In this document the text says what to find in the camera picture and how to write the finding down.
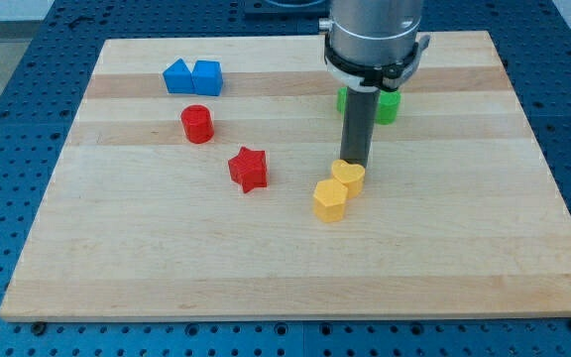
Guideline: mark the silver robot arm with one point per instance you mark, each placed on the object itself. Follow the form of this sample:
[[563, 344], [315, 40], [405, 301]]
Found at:
[[373, 32]]

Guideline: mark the red star block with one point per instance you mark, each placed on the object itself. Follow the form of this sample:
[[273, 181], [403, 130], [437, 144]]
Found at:
[[249, 169]]

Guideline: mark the yellow hexagon block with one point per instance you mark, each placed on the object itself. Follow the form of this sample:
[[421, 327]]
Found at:
[[329, 200]]

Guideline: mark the yellow heart block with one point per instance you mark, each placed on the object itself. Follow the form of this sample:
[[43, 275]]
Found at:
[[350, 175]]

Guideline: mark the wooden board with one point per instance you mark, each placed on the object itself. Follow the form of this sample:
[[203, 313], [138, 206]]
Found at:
[[460, 216]]

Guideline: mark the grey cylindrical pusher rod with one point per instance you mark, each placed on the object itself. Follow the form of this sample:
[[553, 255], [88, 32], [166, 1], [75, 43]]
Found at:
[[358, 125]]

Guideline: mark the red cylinder block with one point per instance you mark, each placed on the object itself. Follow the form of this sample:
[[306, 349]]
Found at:
[[197, 124]]

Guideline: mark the green block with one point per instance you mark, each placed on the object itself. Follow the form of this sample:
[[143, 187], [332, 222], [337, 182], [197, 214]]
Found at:
[[388, 105]]

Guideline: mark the blue cube block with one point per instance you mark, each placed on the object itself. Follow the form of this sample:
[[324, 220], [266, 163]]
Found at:
[[207, 77]]

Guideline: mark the black and white mounting clamp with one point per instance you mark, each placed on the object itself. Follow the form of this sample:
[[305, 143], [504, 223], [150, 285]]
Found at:
[[368, 78]]

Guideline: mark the blue triangle block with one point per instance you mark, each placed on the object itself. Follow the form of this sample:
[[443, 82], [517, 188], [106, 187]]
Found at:
[[178, 78]]

